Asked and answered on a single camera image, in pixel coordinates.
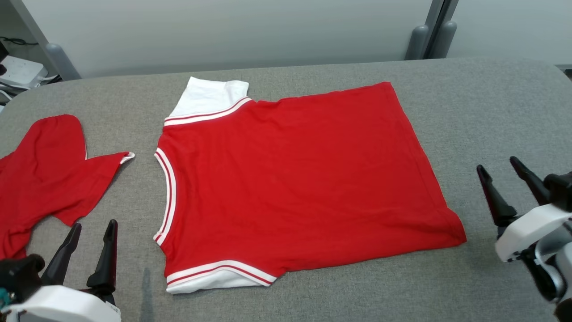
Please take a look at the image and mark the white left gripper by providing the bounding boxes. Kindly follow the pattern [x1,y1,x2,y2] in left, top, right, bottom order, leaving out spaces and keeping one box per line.
[0,219,122,322]

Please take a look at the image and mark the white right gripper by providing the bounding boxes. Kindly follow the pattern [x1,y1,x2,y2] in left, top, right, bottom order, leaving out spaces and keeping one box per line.
[476,156,572,263]

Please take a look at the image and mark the red shorts with white trim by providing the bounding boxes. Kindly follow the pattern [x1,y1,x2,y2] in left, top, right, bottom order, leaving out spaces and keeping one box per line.
[0,114,136,260]

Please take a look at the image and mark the red t-shirt with white sleeves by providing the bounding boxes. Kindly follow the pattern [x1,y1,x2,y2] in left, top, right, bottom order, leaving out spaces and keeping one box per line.
[153,76,468,295]

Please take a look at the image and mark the grey rounded partition foot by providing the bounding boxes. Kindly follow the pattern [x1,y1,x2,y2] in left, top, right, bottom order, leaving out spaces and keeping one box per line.
[44,42,82,81]
[431,21,458,59]
[405,25,430,61]

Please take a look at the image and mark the white power strip with plug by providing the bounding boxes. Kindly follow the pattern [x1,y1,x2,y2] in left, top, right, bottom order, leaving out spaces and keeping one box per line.
[0,55,49,89]

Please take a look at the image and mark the grey fabric cushion surface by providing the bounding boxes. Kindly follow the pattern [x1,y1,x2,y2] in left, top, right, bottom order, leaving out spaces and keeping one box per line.
[0,57,572,322]

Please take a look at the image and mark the dark shelf unit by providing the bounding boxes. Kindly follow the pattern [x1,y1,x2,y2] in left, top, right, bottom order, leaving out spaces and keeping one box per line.
[9,0,56,50]

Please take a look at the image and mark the grey double partition post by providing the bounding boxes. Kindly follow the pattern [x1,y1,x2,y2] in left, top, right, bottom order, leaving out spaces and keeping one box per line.
[425,0,460,27]

